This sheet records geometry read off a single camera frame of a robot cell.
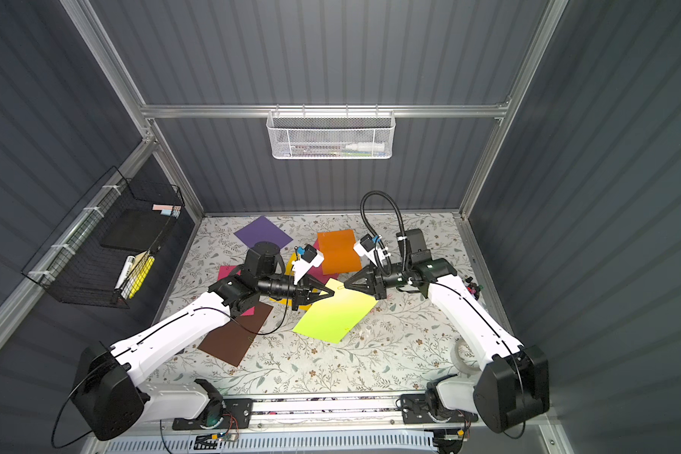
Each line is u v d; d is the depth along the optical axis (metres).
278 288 0.63
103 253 0.73
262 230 1.16
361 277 0.67
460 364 0.81
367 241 0.64
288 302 0.68
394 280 0.64
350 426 0.73
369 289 0.66
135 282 0.67
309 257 0.63
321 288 0.67
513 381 0.40
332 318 0.72
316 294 0.69
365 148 0.94
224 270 1.04
